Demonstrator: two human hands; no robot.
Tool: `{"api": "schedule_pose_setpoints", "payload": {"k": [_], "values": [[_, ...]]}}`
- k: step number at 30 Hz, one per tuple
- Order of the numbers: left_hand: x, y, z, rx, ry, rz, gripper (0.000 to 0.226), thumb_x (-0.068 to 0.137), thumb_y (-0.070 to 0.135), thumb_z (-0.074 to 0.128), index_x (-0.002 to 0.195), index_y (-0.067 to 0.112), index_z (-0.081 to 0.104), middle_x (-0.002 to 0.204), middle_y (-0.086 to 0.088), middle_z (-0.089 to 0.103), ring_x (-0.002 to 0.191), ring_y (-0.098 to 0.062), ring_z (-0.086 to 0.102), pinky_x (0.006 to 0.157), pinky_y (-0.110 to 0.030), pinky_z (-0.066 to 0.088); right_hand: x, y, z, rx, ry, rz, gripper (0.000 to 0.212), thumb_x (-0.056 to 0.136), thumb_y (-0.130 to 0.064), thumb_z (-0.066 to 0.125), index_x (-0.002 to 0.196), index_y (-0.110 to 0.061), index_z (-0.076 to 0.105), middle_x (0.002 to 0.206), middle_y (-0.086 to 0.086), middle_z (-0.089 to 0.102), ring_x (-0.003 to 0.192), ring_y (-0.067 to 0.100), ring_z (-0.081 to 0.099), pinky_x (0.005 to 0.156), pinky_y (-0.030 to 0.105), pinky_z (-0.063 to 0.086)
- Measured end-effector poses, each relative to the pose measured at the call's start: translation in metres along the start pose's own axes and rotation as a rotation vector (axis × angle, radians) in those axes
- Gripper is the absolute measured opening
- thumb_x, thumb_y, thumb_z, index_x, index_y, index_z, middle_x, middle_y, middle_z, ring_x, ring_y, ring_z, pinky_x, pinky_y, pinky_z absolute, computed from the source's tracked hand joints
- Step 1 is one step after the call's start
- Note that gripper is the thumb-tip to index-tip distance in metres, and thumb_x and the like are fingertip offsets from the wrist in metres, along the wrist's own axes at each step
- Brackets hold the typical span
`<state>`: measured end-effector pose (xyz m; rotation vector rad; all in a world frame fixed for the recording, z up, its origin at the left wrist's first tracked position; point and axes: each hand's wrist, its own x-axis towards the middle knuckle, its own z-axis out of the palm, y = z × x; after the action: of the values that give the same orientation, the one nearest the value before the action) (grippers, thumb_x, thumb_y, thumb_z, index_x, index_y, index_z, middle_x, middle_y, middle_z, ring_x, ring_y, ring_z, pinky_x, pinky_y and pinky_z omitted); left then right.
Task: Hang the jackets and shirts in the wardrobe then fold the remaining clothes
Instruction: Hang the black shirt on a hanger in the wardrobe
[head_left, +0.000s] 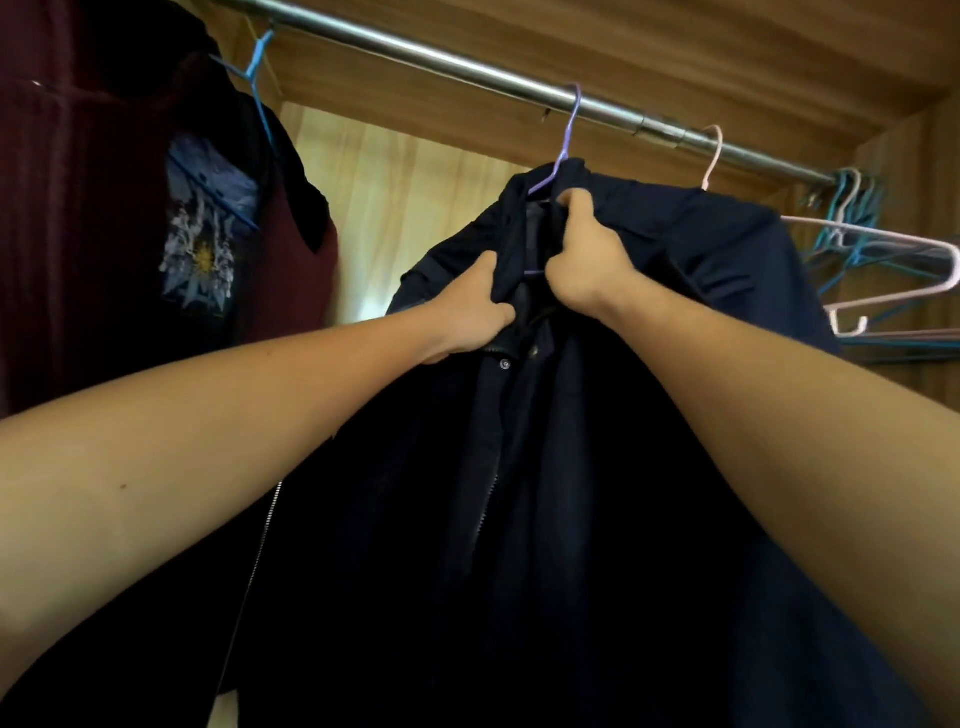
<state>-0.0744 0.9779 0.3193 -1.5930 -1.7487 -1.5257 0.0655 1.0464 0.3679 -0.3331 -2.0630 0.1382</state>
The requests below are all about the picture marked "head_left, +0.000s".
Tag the person's left hand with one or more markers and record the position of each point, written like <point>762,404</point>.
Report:
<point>469,319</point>

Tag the person's right hand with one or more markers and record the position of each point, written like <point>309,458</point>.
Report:
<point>592,270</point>

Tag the wooden wardrobe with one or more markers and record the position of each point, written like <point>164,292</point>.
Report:
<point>675,45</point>

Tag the dark navy jacket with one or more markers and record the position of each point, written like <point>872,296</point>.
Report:
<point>600,525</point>

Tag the black graphic t-shirt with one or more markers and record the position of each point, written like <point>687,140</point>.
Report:
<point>202,255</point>

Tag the maroon zip jacket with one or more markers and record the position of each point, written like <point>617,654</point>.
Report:
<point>75,225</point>

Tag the person's left forearm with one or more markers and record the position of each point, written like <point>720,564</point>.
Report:
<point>187,450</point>

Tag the person's right forearm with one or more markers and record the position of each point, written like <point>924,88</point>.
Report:
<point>787,450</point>

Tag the metal hanging rod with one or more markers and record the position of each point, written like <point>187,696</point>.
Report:
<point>450,67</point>

